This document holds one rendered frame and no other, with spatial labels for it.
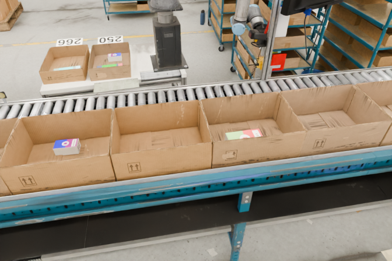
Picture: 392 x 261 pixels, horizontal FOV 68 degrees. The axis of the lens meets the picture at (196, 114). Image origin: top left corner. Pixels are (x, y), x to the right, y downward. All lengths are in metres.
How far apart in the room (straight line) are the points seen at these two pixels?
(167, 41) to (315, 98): 1.08
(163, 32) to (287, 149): 1.21
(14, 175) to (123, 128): 0.48
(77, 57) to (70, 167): 1.44
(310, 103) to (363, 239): 1.10
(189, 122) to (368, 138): 0.81
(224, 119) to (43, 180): 0.84
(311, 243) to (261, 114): 1.03
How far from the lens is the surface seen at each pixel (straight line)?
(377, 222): 2.48
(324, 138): 1.34
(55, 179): 1.26
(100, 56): 2.46
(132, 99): 1.91
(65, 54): 2.55
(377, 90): 1.78
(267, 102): 1.48
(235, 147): 1.19
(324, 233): 2.27
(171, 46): 2.14
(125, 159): 1.15
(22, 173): 1.26
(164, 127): 1.43
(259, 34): 1.97
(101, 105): 1.91
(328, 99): 1.64
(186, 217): 1.44
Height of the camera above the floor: 1.84
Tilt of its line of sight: 39 degrees down
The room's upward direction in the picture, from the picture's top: straight up
